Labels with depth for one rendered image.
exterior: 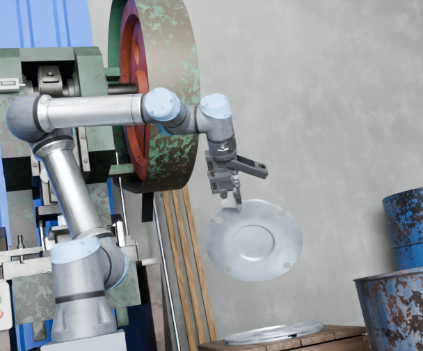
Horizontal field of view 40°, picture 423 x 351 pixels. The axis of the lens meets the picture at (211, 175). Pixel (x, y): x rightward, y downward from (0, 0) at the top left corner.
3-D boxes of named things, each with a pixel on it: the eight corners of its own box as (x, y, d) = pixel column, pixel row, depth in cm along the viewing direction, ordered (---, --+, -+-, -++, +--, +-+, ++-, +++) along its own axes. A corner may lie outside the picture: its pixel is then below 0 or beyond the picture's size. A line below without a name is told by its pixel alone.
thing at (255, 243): (323, 237, 167) (323, 235, 168) (243, 182, 161) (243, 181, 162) (261, 297, 179) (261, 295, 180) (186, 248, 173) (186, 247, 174)
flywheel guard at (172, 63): (217, 160, 190) (180, -61, 206) (132, 167, 181) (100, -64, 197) (154, 213, 286) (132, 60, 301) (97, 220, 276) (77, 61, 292)
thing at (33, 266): (139, 261, 201) (137, 244, 202) (3, 281, 186) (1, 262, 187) (126, 268, 229) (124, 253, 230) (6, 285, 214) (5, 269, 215)
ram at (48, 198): (87, 198, 203) (77, 118, 208) (42, 203, 198) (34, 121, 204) (83, 207, 219) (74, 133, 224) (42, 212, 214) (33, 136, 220)
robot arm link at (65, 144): (76, 299, 142) (5, 111, 155) (101, 297, 157) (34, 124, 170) (117, 279, 141) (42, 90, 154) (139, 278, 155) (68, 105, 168)
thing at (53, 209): (94, 215, 207) (92, 200, 208) (36, 222, 201) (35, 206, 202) (90, 222, 222) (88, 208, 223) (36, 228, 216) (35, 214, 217)
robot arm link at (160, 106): (-12, 88, 145) (174, 76, 134) (12, 99, 155) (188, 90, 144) (-15, 132, 143) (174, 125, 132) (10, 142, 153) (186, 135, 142)
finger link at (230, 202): (222, 214, 166) (218, 188, 161) (243, 211, 166) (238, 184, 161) (223, 221, 163) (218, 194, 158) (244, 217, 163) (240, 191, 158)
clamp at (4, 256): (44, 260, 203) (42, 230, 205) (-6, 267, 198) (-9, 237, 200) (44, 261, 209) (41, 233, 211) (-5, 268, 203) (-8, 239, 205)
